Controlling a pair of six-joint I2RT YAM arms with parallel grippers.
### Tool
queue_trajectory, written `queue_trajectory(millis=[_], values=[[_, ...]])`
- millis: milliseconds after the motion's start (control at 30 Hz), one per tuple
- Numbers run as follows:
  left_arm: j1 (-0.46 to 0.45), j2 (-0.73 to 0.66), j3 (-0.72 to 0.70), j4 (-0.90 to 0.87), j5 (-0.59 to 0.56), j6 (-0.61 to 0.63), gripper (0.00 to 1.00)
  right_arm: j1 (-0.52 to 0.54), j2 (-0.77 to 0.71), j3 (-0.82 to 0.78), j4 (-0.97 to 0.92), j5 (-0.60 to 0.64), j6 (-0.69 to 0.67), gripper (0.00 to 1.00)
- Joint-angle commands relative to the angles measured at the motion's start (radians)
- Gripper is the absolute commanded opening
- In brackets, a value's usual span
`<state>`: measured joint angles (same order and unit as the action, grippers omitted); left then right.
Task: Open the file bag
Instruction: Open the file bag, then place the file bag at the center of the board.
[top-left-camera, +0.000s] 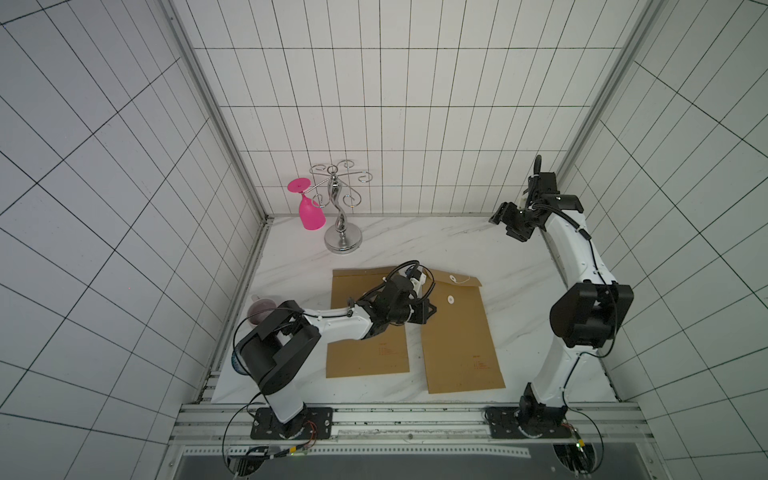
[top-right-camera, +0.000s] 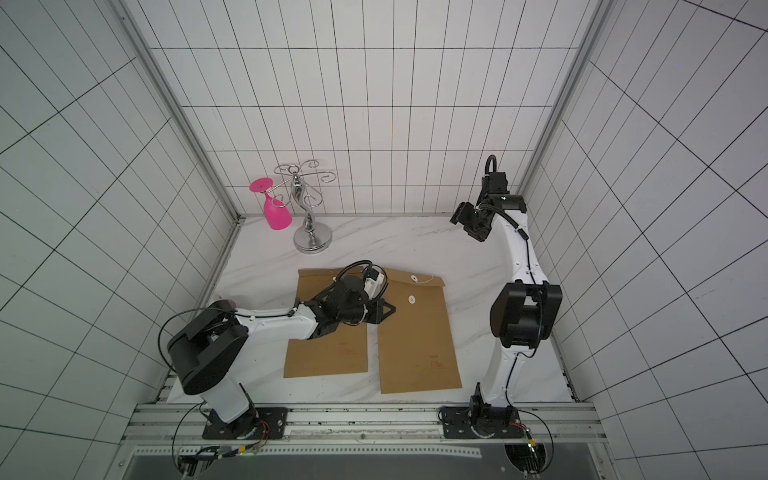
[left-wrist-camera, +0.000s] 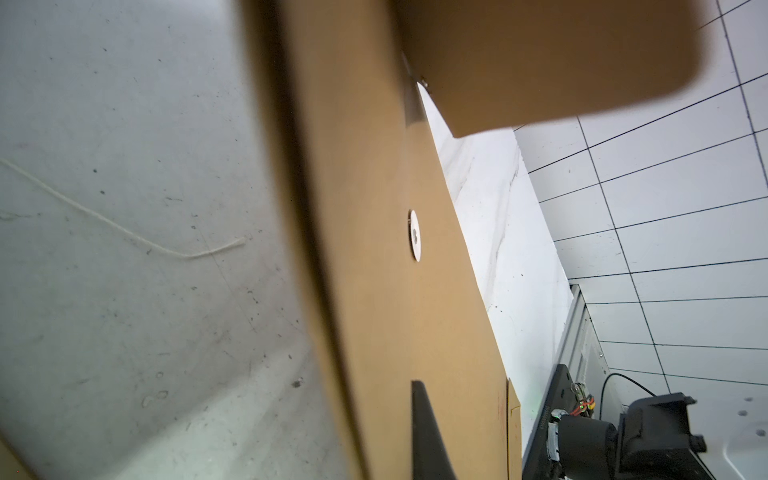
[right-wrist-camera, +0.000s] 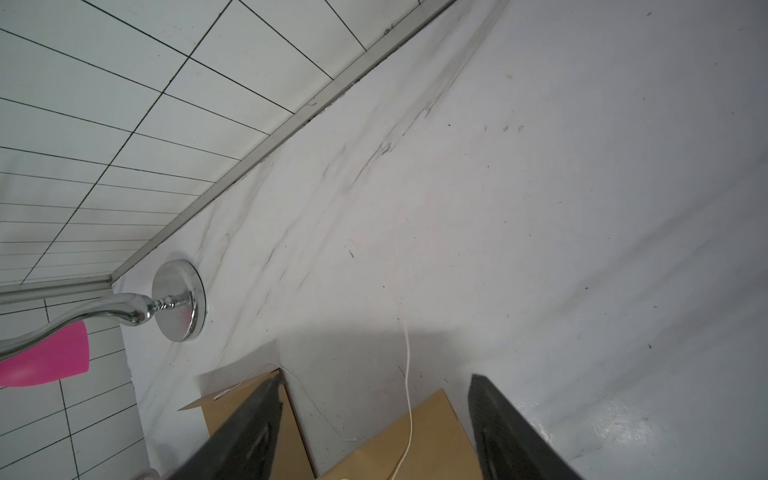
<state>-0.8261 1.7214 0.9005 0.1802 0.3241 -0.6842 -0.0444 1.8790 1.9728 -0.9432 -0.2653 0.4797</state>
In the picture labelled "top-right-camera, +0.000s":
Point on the brown file bag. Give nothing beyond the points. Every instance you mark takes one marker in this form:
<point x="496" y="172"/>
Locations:
<point x="415" y="344"/>
<point x="344" y="351"/>

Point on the chrome glass rack stand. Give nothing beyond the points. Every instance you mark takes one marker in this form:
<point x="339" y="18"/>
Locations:
<point x="312" y="237"/>

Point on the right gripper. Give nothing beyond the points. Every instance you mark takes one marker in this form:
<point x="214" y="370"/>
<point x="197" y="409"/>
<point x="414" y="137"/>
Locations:
<point x="469" y="219"/>

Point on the pink wine glass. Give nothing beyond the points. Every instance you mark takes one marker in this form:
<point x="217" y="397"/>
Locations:
<point x="275" y="211"/>

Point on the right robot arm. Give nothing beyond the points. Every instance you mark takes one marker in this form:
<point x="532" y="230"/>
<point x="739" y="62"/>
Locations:
<point x="521" y="317"/>

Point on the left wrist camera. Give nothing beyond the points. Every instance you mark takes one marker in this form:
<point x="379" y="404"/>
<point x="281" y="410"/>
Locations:
<point x="375" y="281"/>

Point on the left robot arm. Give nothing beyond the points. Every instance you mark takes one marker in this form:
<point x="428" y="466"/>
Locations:
<point x="209" y="351"/>

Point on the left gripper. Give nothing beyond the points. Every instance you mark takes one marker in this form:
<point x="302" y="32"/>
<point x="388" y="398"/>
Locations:
<point x="377" y="316"/>

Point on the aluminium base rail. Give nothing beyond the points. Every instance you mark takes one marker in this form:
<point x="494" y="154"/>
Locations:
<point x="182" y="425"/>

